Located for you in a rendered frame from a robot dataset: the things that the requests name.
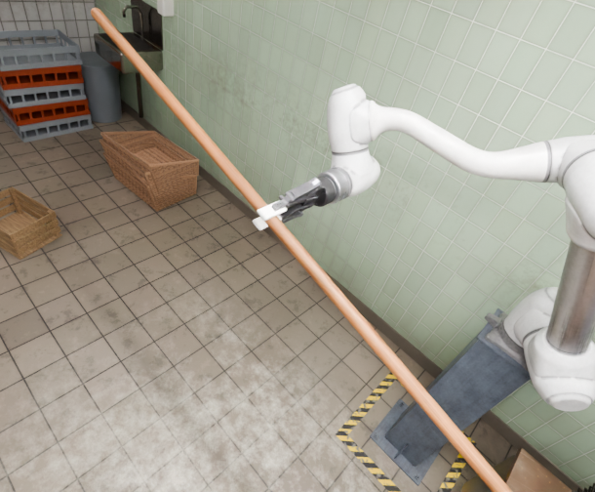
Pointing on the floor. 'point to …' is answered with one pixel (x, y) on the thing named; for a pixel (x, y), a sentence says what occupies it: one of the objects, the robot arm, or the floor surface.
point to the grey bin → (100, 88)
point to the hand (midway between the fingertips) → (269, 215)
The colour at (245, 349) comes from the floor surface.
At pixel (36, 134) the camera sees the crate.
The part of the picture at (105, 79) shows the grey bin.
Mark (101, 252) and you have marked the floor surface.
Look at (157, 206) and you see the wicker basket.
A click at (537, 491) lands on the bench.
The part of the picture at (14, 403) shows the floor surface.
